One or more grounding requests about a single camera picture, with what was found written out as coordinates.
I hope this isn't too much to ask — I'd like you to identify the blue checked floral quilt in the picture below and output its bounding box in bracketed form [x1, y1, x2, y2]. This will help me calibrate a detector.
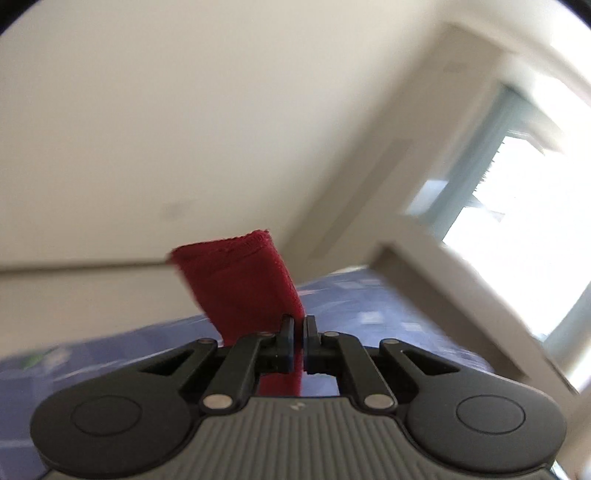
[0, 267, 497, 480]

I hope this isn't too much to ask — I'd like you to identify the teal curtain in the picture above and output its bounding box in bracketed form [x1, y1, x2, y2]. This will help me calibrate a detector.
[406, 83, 548, 245]

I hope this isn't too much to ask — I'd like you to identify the bright window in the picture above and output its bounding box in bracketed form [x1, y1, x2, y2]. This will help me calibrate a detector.
[441, 69, 591, 344]

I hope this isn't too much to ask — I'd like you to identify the red knit garment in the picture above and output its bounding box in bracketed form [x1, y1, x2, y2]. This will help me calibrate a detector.
[170, 229, 305, 398]

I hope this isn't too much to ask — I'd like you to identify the beige wooden bed surround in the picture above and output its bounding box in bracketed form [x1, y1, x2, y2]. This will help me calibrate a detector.
[286, 21, 583, 395]

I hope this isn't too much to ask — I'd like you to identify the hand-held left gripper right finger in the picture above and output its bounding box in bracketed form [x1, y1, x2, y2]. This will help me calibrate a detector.
[302, 315, 463, 410]

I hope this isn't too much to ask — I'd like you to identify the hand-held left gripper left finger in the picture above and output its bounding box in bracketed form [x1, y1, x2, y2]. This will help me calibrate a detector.
[139, 315, 296, 412]

